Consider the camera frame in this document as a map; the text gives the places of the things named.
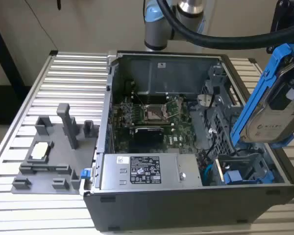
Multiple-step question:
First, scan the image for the silver CPU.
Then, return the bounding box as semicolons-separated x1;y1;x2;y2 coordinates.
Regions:
30;141;51;159

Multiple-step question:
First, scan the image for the black box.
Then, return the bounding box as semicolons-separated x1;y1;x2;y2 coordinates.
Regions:
0;85;31;125

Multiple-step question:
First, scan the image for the silver power supply unit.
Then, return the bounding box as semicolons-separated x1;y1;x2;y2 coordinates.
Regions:
99;153;203;190

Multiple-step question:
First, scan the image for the black fan shroud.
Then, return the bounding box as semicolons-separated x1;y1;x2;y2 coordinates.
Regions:
117;56;221;96

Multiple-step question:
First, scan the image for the grey parts rack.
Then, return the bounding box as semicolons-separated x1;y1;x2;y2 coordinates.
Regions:
11;102;100;195

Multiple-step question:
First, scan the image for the hard disk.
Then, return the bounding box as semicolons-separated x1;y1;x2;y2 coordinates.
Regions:
230;43;294;150

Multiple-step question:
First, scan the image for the open black PC case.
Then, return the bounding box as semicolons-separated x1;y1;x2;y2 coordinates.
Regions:
78;50;294;232

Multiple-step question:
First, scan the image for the thin black wall cable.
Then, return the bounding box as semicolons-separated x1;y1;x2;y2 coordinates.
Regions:
24;0;60;52

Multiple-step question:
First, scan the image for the thick black cable hose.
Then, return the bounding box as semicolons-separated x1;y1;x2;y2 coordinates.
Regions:
158;0;294;50

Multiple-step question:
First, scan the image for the black furniture frame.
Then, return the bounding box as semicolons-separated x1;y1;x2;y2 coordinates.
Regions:
0;12;27;98

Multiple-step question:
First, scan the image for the blue cable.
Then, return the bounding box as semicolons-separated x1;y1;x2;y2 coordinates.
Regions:
202;164;214;184

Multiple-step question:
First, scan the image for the metal disk bay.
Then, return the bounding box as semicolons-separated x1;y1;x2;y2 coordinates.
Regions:
200;63;285;187

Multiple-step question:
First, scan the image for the CPU socket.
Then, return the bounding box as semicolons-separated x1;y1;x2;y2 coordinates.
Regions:
141;102;172;123

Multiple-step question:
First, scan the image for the green motherboard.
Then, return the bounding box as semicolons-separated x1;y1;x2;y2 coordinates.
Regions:
111;94;199;154

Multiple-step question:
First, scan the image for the blue disk carrier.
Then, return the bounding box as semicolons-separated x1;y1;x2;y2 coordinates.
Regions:
222;168;275;186

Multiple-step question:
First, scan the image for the black wire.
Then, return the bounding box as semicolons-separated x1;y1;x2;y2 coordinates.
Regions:
205;94;216;110
205;133;218;162

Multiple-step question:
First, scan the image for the black graphics card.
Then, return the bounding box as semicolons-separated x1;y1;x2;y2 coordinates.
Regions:
129;126;173;145

